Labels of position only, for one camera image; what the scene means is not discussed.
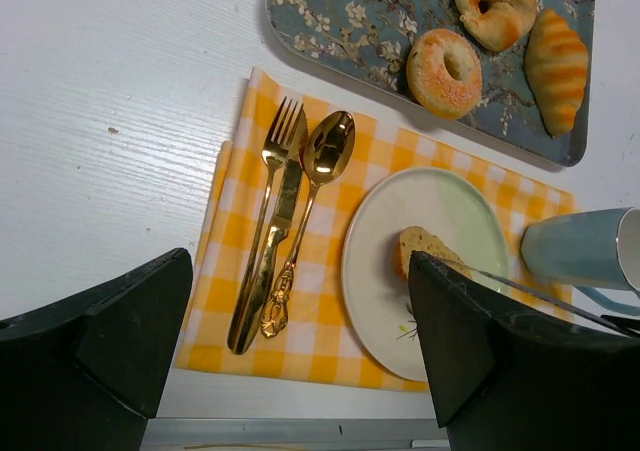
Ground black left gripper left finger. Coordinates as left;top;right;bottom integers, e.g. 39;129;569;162
1;248;193;450

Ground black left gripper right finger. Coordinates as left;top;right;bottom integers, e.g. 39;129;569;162
408;252;639;450

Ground metal serving tongs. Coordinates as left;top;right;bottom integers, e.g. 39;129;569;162
459;264;639;338

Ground brown bread slice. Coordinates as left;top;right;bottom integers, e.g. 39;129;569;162
393;226;472;281

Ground sugared ring donut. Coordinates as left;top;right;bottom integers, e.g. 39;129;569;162
406;28;483;120

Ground twisted knot bread roll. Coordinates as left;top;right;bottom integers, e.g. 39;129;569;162
454;0;537;52

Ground light blue mug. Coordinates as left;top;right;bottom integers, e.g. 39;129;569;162
520;208;639;317

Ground white ceramic plate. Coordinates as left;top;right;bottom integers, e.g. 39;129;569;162
341;167;510;382

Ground gold knife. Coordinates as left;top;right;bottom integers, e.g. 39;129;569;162
227;98;307;355

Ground yellow checkered cloth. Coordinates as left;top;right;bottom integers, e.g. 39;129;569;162
173;65;581;393

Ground gold spoon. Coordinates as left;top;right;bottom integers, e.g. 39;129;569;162
256;111;355;338

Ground gold fork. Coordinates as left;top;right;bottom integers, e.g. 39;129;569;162
227;97;302;355

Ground striped orange croissant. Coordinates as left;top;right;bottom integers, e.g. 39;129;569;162
524;9;589;136

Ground blue floral serving tray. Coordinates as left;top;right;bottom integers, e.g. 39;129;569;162
266;0;589;167

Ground aluminium table edge rail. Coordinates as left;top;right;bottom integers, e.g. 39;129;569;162
142;418;450;450

